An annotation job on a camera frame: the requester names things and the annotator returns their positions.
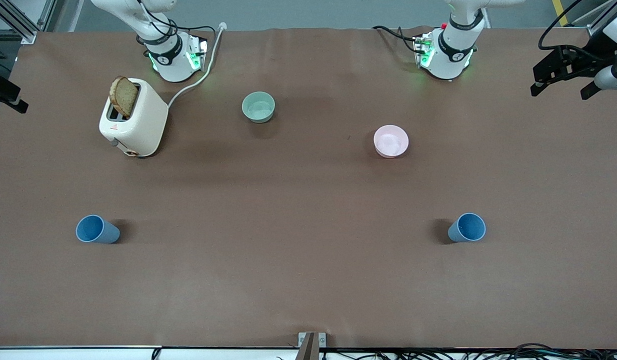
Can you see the green bowl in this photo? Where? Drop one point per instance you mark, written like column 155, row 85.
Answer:
column 258, row 106

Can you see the metal table edge bracket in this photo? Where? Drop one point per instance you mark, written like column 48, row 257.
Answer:
column 312, row 342

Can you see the pink bowl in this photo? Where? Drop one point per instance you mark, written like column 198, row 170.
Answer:
column 391, row 141

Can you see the brown table cover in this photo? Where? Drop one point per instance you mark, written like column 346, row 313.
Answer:
column 308, row 260

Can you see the cream white toaster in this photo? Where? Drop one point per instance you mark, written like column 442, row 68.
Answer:
column 143, row 122

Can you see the blue plastic cup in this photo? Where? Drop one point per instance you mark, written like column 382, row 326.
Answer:
column 91, row 229
column 469, row 227

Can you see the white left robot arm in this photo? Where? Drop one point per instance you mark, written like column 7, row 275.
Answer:
column 451, row 55

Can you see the brown bread slice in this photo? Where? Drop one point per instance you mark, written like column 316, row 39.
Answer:
column 124, row 96

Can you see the aluminium frame profile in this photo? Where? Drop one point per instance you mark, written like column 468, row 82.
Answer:
column 601, row 20
column 18, row 22

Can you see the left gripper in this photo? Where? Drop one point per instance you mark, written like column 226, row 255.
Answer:
column 584, row 62

